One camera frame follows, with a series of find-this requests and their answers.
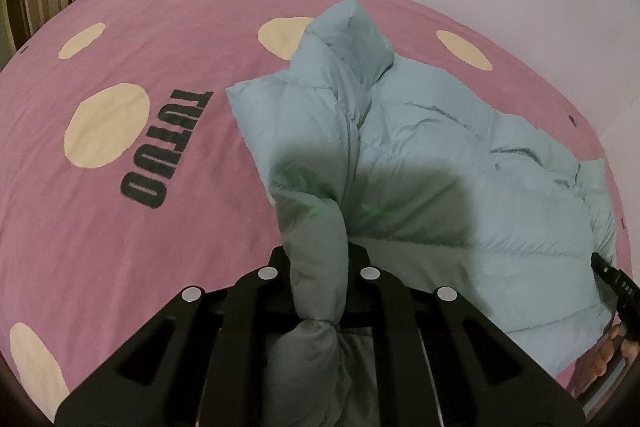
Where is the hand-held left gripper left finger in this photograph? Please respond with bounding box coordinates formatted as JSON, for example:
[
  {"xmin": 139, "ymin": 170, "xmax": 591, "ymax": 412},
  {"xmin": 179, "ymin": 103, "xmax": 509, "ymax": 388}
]
[{"xmin": 55, "ymin": 247, "xmax": 301, "ymax": 427}]

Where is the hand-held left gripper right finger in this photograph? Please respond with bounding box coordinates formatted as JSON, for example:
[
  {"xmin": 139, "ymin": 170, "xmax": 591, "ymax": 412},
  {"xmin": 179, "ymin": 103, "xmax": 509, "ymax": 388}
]
[{"xmin": 344, "ymin": 243, "xmax": 586, "ymax": 427}]

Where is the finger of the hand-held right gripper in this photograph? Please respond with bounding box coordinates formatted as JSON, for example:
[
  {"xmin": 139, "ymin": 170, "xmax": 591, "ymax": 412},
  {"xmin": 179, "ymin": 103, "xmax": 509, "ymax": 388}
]
[{"xmin": 590, "ymin": 252, "xmax": 621, "ymax": 290}]

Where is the light blue quilted jacket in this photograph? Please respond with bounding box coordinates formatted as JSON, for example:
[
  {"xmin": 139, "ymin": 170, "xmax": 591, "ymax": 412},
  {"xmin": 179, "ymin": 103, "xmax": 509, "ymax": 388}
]
[{"xmin": 225, "ymin": 0, "xmax": 619, "ymax": 427}]

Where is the person's right hand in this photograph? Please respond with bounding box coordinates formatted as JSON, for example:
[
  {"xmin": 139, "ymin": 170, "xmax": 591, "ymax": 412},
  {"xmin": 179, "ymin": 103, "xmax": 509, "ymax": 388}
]
[{"xmin": 581, "ymin": 326, "xmax": 626, "ymax": 382}]

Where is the pink polka dot bed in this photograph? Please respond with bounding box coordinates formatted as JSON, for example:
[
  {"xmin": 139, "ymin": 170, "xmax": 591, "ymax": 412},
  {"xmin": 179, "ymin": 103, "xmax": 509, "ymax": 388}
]
[{"xmin": 0, "ymin": 0, "xmax": 628, "ymax": 424}]

